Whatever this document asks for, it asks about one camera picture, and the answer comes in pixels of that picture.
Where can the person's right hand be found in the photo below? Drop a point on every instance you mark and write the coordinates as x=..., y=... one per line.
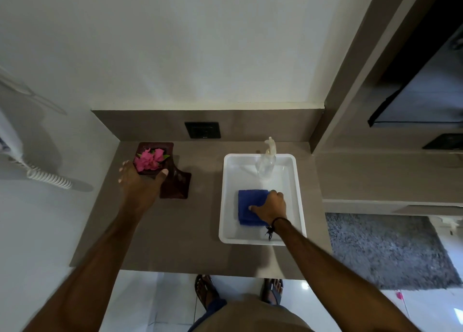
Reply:
x=272, y=208

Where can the person's left hand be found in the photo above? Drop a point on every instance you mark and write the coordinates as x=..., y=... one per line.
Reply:
x=139, y=190

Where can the person's left thumb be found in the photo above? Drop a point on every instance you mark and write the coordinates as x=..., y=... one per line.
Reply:
x=162, y=175

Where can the person's right thumb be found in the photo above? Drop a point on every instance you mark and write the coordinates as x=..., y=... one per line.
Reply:
x=255, y=208

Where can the blue cloth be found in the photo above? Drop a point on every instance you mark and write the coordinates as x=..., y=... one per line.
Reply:
x=249, y=200

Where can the dark wooden flower bowl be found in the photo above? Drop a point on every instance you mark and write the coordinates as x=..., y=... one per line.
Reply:
x=164, y=151

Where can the person's right forearm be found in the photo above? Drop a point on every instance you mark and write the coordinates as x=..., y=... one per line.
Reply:
x=336, y=281

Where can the person's left forearm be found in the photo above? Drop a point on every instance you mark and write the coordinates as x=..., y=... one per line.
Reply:
x=90, y=270

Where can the dark wooden tray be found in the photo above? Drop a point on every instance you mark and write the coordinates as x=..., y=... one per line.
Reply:
x=179, y=183

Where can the pink flowers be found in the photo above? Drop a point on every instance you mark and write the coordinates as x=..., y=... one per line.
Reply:
x=149, y=159

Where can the black wrist band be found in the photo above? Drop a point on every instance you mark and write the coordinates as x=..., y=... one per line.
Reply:
x=278, y=220

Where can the white plastic tray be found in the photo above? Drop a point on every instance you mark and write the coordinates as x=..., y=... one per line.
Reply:
x=282, y=176

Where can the clear spray bottle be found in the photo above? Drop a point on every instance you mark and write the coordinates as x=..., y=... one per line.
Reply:
x=267, y=162

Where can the person's right sandal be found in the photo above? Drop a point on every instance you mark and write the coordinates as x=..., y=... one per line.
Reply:
x=272, y=292

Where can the person's sandal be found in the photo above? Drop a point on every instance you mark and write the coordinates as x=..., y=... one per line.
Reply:
x=204, y=288
x=272, y=292

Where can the person's left sandal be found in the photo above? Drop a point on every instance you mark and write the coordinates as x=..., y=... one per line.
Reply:
x=204, y=288

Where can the beige shirt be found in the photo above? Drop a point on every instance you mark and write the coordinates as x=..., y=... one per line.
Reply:
x=253, y=317

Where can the blue shorts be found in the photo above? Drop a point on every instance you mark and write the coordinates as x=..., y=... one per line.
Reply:
x=211, y=310

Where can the grey shaggy rug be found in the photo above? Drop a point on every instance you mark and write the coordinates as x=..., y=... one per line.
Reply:
x=387, y=252

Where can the small pink floor object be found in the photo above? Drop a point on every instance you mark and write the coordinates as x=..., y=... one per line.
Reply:
x=399, y=295

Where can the black television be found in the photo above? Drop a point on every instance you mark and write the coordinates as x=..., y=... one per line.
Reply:
x=430, y=89

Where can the black wall socket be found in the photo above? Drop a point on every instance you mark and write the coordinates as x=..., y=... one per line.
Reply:
x=202, y=130
x=446, y=141

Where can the white wall hair dryer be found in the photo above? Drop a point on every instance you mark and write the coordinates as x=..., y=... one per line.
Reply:
x=9, y=136

